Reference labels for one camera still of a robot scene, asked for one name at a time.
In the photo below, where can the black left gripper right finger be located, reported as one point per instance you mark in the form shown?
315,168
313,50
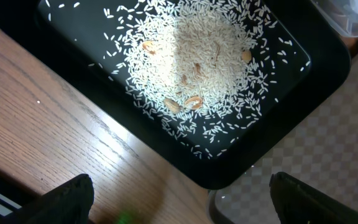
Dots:
298,203

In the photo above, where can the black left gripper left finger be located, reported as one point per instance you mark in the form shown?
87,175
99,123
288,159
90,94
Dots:
69,203

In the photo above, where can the pile of rice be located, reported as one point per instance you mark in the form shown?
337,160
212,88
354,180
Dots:
205,72

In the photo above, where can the brown serving tray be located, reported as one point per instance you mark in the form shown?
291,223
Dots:
322,151

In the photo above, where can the black plastic tray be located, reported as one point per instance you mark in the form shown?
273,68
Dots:
330,65

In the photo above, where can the clear plastic bin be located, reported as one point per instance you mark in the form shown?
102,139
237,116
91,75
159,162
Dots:
341,15

